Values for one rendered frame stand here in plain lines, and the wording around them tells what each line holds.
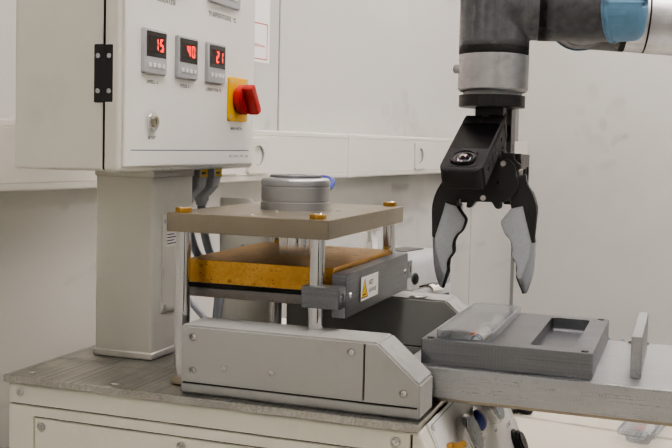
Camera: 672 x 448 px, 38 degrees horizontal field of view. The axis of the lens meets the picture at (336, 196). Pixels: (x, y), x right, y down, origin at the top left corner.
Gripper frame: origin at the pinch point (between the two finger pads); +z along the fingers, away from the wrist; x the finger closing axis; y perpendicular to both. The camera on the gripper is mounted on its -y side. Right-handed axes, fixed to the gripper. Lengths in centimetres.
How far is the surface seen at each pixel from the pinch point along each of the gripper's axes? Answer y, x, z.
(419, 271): 91, 31, 10
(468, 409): -0.8, 0.8, 13.7
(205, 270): -10.3, 27.7, -0.4
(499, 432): 7.1, -1.2, 17.9
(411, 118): 153, 50, -24
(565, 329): 8.4, -8.0, 5.7
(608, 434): 51, -10, 28
